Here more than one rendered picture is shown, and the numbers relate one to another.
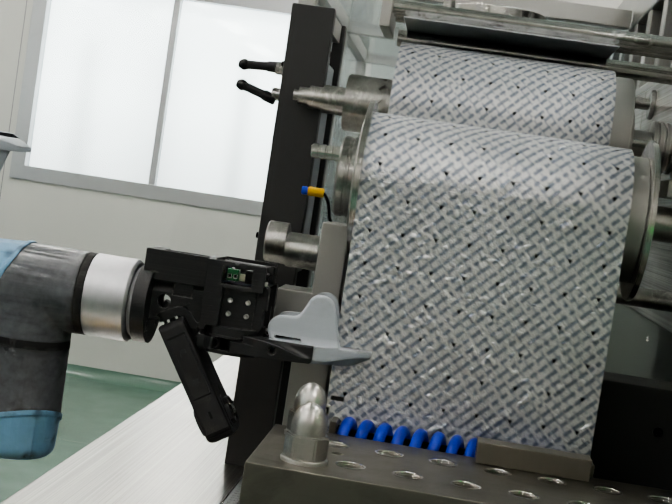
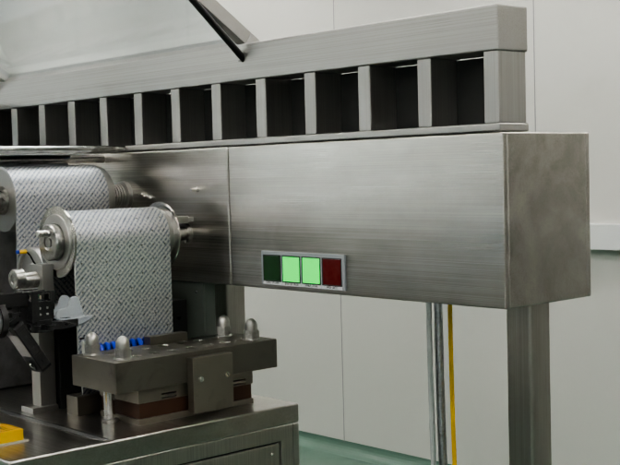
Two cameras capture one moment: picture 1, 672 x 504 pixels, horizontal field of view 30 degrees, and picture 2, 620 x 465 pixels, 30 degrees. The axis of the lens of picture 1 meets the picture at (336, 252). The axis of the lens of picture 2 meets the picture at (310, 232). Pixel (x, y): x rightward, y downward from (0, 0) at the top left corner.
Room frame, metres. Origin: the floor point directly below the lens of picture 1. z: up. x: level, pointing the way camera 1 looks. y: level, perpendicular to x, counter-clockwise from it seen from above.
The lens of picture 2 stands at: (-0.84, 1.37, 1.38)
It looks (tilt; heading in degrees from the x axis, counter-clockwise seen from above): 3 degrees down; 313
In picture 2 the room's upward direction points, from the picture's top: 2 degrees counter-clockwise
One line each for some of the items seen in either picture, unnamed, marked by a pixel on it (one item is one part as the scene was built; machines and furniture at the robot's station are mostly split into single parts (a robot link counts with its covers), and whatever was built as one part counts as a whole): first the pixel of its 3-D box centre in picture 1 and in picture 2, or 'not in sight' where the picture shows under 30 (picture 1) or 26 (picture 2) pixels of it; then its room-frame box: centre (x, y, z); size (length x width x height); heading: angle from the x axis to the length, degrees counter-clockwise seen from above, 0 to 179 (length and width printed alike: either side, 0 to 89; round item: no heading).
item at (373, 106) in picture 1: (362, 179); (57, 242); (1.17, -0.01, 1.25); 0.15 x 0.01 x 0.15; 175
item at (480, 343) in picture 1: (469, 353); (125, 304); (1.10, -0.13, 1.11); 0.23 x 0.01 x 0.18; 85
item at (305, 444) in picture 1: (308, 431); (123, 347); (0.94, 0.00, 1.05); 0.04 x 0.04 x 0.04
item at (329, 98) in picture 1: (319, 98); not in sight; (1.42, 0.04, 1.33); 0.06 x 0.03 x 0.03; 85
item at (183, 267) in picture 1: (207, 304); (22, 313); (1.12, 0.11, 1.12); 0.12 x 0.08 x 0.09; 85
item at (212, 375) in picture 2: not in sight; (211, 382); (0.88, -0.17, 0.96); 0.10 x 0.03 x 0.11; 85
